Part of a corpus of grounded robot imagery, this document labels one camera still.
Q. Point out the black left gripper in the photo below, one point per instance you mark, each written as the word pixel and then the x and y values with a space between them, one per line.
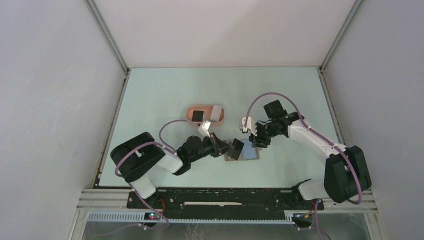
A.
pixel 218 143

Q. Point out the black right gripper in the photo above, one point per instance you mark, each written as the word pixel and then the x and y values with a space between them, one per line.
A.
pixel 253 139

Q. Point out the black credit card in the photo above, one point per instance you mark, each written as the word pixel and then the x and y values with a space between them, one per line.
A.
pixel 236 150

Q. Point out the taupe leather card holder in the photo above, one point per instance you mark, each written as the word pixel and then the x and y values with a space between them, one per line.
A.
pixel 248 152

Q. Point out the peach plastic card tray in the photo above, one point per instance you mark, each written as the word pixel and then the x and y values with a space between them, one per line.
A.
pixel 207 108

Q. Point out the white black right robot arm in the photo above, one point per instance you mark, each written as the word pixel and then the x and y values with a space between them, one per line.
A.
pixel 346 173

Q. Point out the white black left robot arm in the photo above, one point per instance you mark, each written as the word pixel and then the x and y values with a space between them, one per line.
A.
pixel 135 157

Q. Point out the stack of credit cards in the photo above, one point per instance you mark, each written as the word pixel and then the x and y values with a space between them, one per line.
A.
pixel 216 113

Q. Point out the black card in tray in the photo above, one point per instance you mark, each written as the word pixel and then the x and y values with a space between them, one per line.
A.
pixel 197 116

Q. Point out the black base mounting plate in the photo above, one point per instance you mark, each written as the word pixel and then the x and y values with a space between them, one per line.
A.
pixel 189 203

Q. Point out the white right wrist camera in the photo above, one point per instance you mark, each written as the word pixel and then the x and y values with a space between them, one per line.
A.
pixel 248 125

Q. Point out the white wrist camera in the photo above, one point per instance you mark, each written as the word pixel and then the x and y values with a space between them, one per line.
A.
pixel 203 128
pixel 248 125

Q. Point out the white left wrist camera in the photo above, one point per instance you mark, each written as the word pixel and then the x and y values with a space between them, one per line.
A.
pixel 203 128

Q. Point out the white cable duct strip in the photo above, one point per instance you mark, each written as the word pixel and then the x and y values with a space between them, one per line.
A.
pixel 139 217

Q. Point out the aluminium frame rail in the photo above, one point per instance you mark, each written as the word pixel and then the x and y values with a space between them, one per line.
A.
pixel 103 199

